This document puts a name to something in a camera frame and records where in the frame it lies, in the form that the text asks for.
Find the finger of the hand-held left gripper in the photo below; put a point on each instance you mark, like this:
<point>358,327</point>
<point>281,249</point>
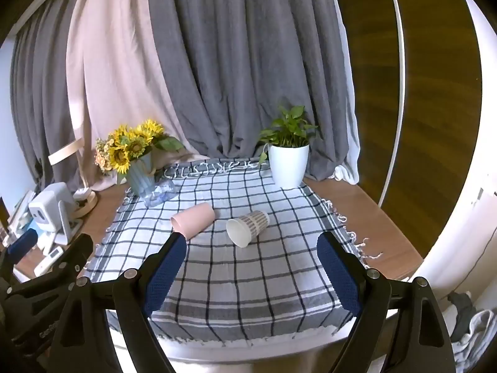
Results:
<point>22,244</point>
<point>72,258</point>

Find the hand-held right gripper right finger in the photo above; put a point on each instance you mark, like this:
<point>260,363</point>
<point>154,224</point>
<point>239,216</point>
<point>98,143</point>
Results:
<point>338,276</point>

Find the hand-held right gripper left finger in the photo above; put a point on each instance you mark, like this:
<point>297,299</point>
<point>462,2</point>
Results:
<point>165,276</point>

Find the pink cup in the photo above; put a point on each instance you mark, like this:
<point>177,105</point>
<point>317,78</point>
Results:
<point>194,218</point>

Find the white patterned paper cup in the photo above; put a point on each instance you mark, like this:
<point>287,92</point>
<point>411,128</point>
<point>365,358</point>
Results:
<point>250,225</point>

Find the white remote control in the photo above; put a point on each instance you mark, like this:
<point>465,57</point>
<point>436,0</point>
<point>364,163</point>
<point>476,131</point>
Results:
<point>48,261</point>

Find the white box-shaped device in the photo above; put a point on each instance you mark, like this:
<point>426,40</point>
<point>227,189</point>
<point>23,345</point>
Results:
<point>48,208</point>

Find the round wooden base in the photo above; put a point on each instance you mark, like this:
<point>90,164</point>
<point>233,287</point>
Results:
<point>87,204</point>

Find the checkered grey white cloth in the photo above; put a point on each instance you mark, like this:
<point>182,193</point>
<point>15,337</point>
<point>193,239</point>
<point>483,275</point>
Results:
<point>252,287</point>

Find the ribbed blue vase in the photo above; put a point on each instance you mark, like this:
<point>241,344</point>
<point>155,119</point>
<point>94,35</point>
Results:
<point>139,179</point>

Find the beige curtain tieback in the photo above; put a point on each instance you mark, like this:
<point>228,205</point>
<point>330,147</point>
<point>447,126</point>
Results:
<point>66,150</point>

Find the sunflower bouquet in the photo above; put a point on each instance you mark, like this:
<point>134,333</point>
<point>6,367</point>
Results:
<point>121,155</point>

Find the green plant in white pot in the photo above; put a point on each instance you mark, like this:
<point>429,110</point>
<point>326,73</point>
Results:
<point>289,167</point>

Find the dark grey cloth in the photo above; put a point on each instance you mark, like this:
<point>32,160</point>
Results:
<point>462,312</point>

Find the narrow grey curtain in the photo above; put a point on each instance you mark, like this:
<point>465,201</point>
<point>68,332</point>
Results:
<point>39,105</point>

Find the striped white cloth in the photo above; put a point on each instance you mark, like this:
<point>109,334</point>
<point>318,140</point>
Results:
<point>479,342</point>

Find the pink curtain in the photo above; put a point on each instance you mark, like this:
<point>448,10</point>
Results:
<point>116,77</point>

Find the brown wooden panel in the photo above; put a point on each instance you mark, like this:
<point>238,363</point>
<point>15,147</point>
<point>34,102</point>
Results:
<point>435,105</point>

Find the white curved pole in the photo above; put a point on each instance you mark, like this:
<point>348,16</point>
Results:
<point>400,85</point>

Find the wide grey curtain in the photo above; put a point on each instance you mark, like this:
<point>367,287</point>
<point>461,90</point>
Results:
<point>248,66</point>

